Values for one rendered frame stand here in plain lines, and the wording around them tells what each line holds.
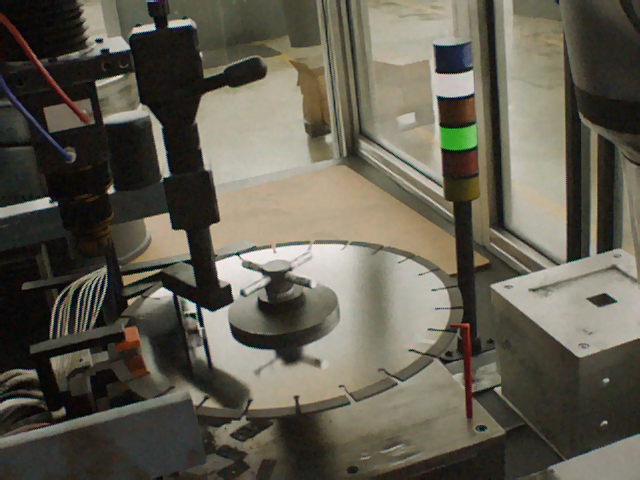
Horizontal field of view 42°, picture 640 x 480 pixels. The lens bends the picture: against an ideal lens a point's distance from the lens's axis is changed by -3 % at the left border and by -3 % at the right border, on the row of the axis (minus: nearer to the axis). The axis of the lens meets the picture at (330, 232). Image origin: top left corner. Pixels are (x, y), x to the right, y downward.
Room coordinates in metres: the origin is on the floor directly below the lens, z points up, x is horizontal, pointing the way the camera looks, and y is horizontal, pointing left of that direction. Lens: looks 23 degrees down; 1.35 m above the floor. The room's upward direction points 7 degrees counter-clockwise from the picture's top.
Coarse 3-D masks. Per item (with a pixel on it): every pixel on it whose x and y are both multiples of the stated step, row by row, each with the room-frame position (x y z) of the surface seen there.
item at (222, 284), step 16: (192, 240) 0.71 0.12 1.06; (208, 240) 0.71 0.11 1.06; (192, 256) 0.71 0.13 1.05; (208, 256) 0.71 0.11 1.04; (160, 272) 0.76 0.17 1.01; (176, 272) 0.75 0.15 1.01; (192, 272) 0.74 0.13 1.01; (208, 272) 0.71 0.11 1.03; (176, 288) 0.74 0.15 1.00; (192, 288) 0.71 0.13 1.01; (208, 288) 0.71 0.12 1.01; (224, 288) 0.70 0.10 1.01; (176, 304) 0.74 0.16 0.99; (208, 304) 0.70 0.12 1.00; (224, 304) 0.70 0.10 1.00
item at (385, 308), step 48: (240, 288) 0.83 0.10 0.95; (336, 288) 0.80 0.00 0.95; (384, 288) 0.79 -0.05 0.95; (432, 288) 0.78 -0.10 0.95; (144, 336) 0.75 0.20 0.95; (192, 336) 0.74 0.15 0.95; (336, 336) 0.70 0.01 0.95; (384, 336) 0.69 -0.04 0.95; (432, 336) 0.68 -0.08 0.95; (144, 384) 0.66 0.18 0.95; (192, 384) 0.65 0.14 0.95; (240, 384) 0.64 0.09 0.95; (288, 384) 0.63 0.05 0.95; (336, 384) 0.62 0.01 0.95
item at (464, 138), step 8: (440, 128) 0.97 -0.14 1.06; (448, 128) 0.96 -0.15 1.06; (456, 128) 0.95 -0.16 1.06; (464, 128) 0.95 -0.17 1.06; (472, 128) 0.96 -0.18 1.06; (440, 136) 0.97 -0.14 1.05; (448, 136) 0.96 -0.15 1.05; (456, 136) 0.95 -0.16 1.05; (464, 136) 0.95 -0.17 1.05; (472, 136) 0.96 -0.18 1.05; (440, 144) 0.97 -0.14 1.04; (448, 144) 0.96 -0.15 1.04; (456, 144) 0.95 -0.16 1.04; (464, 144) 0.95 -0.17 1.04; (472, 144) 0.96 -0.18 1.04
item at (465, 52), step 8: (440, 40) 0.98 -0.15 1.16; (448, 40) 0.98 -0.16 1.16; (456, 40) 0.97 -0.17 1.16; (464, 40) 0.97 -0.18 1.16; (432, 48) 0.98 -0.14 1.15; (440, 48) 0.96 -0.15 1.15; (448, 48) 0.95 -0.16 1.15; (456, 48) 0.95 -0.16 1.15; (464, 48) 0.95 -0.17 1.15; (440, 56) 0.96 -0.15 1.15; (448, 56) 0.95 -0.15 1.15; (456, 56) 0.95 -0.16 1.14; (464, 56) 0.95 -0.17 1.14; (440, 64) 0.96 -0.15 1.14; (448, 64) 0.95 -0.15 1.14; (456, 64) 0.95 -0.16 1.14; (464, 64) 0.95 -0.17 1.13; (472, 64) 0.96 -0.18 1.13
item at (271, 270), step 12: (252, 264) 0.78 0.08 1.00; (264, 264) 0.77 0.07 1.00; (276, 264) 0.76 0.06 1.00; (288, 264) 0.76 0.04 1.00; (300, 264) 0.78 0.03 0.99; (264, 276) 0.75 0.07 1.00; (276, 276) 0.75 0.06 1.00; (288, 276) 0.75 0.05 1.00; (300, 276) 0.74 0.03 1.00; (252, 288) 0.73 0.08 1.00; (276, 288) 0.75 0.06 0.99; (288, 288) 0.75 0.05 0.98; (312, 288) 0.73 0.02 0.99
